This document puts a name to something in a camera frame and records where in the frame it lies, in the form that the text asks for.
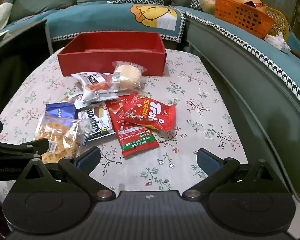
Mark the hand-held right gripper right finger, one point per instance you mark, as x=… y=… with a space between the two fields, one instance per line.
x=207 y=160

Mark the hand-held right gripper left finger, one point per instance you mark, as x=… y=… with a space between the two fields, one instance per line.
x=88 y=158

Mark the white wafer packet black print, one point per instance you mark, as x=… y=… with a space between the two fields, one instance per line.
x=97 y=127

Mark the clear yellow crisps packet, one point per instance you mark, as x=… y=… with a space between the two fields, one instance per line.
x=57 y=135

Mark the red spicy strip packet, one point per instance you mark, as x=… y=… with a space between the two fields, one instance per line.
x=137 y=142

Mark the blue wafer packet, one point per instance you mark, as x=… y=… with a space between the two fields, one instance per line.
x=60 y=111

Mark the white sausage snack packet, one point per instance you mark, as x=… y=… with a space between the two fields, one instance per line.
x=81 y=101
x=90 y=85

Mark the gold snack packet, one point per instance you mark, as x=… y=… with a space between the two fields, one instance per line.
x=64 y=99

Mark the red candy packet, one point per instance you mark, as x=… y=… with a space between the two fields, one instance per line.
x=150 y=112

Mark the clear round cake packet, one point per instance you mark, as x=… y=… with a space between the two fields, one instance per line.
x=127 y=76

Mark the red cardboard box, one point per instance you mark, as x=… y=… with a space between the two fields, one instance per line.
x=110 y=60

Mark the green sofa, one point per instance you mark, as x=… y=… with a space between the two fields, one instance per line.
x=255 y=92

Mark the dark side table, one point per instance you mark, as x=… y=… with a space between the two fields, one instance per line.
x=20 y=37

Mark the plain teal sofa cover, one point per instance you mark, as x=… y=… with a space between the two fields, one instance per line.
x=27 y=22

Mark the pale cloth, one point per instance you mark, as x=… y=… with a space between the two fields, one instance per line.
x=1 y=13

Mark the teal lion print sofa cover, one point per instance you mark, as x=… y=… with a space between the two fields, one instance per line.
x=296 y=60
x=102 y=20

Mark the white crumpled tissue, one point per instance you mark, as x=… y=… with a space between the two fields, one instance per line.
x=277 y=41

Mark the orange plastic basket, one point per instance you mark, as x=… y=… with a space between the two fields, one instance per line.
x=242 y=17

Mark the yellow plastic basket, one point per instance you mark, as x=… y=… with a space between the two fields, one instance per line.
x=280 y=22

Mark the dark blue item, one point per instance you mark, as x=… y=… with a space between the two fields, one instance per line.
x=253 y=4

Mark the yellow pomelo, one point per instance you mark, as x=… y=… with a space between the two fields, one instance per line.
x=247 y=0

